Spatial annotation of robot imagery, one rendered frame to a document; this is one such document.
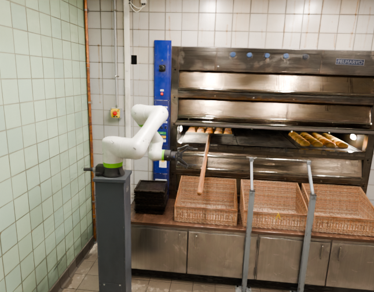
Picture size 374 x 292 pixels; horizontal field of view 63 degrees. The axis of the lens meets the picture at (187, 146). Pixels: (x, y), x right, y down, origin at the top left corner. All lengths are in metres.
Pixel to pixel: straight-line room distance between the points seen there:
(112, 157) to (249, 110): 1.52
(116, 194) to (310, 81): 2.02
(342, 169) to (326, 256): 0.86
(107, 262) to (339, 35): 2.64
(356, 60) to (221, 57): 1.20
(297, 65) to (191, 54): 0.98
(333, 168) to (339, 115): 0.52
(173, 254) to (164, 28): 2.06
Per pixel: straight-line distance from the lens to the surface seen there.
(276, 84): 3.00
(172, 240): 2.82
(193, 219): 2.76
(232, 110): 2.97
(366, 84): 3.25
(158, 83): 2.98
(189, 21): 3.00
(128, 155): 1.89
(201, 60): 2.98
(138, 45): 3.06
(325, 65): 3.12
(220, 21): 2.99
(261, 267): 2.94
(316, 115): 3.11
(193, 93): 2.97
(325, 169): 3.25
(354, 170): 3.35
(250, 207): 2.59
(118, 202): 2.02
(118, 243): 2.15
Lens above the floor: 1.85
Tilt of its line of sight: 13 degrees down
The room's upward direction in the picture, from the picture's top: 2 degrees clockwise
